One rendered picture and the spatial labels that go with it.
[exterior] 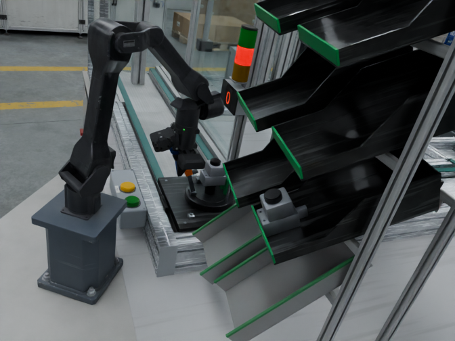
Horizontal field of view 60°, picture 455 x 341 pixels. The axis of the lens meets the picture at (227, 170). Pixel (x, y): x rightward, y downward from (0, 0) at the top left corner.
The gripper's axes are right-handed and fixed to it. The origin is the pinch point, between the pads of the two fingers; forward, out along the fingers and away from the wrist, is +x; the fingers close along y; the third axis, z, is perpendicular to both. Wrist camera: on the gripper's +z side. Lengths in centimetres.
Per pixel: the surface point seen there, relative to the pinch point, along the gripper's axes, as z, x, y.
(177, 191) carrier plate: -1.8, 11.7, -4.4
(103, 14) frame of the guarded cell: 11, -19, -82
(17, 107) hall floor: 58, 108, -284
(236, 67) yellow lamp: -19.2, -21.3, -17.9
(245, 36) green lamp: -19.7, -30.5, -17.2
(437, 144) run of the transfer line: -140, 13, -32
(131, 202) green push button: 12.0, 11.5, -0.3
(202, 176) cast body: -6.7, 3.8, 0.3
